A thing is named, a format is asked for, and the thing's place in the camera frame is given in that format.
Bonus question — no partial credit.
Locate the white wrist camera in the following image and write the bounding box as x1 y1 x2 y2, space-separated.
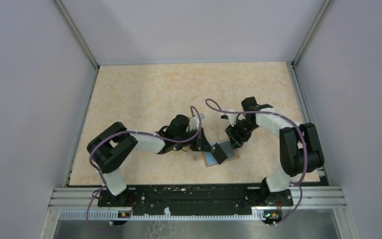
189 114 205 131
221 109 237 126

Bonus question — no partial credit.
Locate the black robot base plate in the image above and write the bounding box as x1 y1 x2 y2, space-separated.
97 183 293 216

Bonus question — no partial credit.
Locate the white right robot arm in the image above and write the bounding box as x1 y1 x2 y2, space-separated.
221 97 324 205

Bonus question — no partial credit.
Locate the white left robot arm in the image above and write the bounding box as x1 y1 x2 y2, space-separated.
87 115 215 206

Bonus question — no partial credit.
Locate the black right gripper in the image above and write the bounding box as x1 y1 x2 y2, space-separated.
225 119 260 150

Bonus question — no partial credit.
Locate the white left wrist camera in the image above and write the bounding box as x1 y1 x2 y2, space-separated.
189 114 205 131

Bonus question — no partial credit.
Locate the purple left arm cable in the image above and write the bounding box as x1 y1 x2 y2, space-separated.
85 105 203 233

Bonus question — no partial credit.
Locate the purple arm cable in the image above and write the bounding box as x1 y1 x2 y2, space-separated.
204 98 307 227
85 105 203 233

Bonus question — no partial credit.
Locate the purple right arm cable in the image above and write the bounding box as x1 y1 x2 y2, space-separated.
204 98 307 227

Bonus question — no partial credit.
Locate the white slotted cable duct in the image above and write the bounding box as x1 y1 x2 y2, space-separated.
59 208 266 221

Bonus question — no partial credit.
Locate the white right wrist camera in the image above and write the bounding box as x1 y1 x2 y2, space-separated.
221 109 237 126

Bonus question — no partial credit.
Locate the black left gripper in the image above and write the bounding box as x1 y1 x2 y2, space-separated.
175 126 214 152

